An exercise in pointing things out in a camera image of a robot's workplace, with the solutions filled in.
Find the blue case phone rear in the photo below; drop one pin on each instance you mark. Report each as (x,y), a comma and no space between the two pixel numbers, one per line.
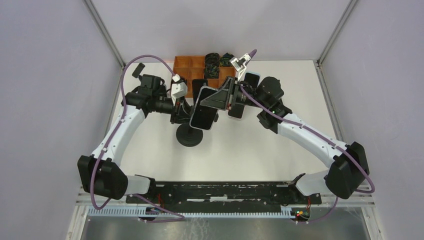
(252,79)

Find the black coiled band top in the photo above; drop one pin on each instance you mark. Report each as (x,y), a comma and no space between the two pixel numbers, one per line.
(212,58)

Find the orange compartment tray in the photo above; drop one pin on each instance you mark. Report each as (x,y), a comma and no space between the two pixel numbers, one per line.
(191,67)

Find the pink case phone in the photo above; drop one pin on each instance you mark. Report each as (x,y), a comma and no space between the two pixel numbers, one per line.
(236,111)

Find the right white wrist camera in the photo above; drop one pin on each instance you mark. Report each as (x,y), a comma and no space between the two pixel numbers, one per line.
(240,64)

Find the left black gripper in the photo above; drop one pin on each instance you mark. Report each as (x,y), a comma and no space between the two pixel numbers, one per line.
(181,112)

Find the black clamp stand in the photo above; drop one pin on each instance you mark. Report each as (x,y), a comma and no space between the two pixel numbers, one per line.
(138,70)
(188,136)

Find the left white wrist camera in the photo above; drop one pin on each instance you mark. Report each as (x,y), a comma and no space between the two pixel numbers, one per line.
(178,87)

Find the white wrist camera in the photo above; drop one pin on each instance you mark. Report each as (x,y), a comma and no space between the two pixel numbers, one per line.
(240,64)
(178,87)

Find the white-blue case phone front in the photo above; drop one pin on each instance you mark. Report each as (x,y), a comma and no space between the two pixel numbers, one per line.
(203,117)

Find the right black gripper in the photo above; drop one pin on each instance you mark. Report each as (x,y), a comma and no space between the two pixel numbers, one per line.
(219,99)

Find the black coiled band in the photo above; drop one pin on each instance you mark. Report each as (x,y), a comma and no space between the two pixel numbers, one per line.
(212,58)
(211,71)

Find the green-black coiled band right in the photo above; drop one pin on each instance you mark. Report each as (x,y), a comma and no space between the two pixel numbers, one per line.
(225,60)

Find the black coiled band middle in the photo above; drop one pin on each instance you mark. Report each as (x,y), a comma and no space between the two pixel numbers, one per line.
(211,71)

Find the black phone on wooden stand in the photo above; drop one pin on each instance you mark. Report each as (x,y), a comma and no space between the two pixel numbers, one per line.
(196,85)

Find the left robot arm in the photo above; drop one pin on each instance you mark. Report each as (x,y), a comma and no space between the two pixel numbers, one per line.
(100,172)

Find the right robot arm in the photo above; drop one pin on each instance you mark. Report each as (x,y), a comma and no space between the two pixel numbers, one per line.
(347,166)

